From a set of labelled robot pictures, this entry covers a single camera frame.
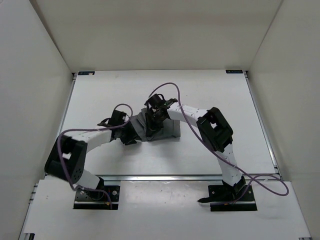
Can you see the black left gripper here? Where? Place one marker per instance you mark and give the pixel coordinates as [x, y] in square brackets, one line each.
[131, 135]

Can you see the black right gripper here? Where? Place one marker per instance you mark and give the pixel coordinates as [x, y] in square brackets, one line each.
[152, 129]

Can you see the grey pleated skirt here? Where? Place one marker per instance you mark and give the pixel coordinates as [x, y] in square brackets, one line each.
[172, 128]

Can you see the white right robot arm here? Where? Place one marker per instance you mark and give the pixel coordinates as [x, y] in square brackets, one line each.
[215, 134]

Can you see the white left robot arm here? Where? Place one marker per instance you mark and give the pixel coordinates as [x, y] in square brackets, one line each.
[66, 160]

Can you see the left corner label sticker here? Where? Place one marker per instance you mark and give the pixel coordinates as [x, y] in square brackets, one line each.
[86, 73]

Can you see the dark corner label sticker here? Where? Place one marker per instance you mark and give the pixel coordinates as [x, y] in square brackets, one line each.
[234, 71]

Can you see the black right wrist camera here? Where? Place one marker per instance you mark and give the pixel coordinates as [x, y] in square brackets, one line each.
[157, 101]

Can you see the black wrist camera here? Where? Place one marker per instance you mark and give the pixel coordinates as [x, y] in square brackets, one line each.
[157, 101]
[117, 118]

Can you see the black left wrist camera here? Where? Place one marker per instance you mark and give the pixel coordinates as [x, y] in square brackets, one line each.
[117, 118]

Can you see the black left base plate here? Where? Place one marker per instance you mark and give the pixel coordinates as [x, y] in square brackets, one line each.
[89, 200]

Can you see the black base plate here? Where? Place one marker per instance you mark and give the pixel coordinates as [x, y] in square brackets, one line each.
[223, 201]
[89, 200]

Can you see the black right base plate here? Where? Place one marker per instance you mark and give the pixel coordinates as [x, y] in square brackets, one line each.
[223, 201]

